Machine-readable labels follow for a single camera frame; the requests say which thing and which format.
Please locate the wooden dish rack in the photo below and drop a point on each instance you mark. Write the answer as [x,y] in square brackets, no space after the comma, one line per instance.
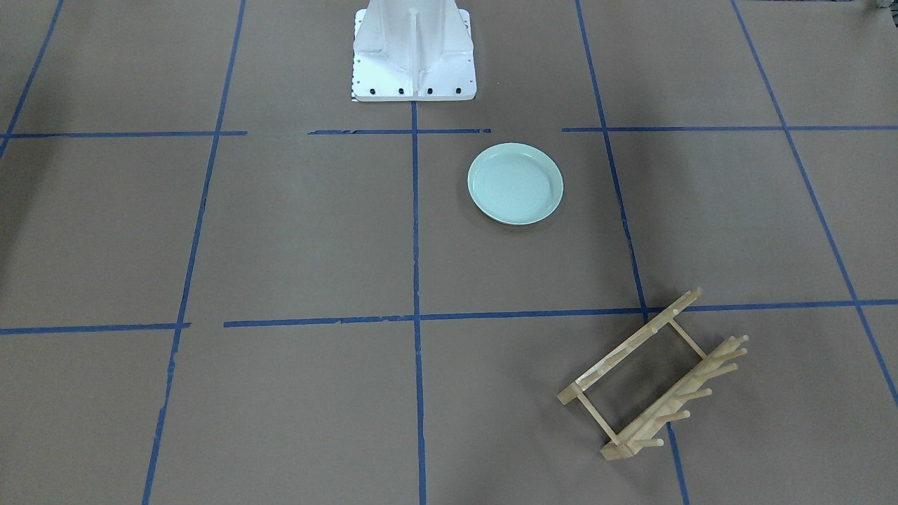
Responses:
[647,380]

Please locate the light green plate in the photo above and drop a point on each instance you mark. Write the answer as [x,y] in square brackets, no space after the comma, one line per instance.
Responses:
[515,184]

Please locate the white pedestal column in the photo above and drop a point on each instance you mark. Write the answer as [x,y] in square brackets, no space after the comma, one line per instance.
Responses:
[413,50]

